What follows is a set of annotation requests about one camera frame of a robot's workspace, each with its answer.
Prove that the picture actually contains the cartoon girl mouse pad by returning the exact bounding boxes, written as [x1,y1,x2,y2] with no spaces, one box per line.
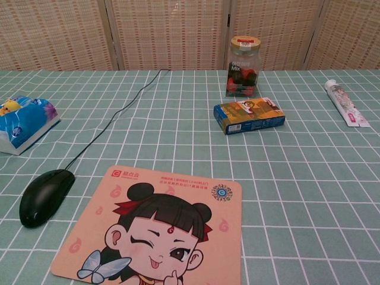
[49,165,243,285]

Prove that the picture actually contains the blue and yellow snack box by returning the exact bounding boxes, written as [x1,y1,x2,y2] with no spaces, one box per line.
[213,97,286,135]

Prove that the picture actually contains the glass jar with yellow lid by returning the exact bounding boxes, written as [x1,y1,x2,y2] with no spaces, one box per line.
[225,36,262,99]

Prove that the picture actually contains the woven bamboo folding screen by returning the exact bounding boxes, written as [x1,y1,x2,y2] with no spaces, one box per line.
[0,0,380,71]

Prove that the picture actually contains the green checkered tablecloth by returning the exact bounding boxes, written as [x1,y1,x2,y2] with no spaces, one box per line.
[0,69,380,285]

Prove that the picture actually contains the floral white toothpaste tube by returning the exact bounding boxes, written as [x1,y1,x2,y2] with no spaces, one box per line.
[324,79,371,128]

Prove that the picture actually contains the blue tissue pack with duck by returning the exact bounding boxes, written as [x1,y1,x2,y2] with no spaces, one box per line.
[0,95,61,156]

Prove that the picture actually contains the black mouse cable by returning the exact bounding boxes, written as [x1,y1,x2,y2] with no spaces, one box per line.
[65,69,171,171]

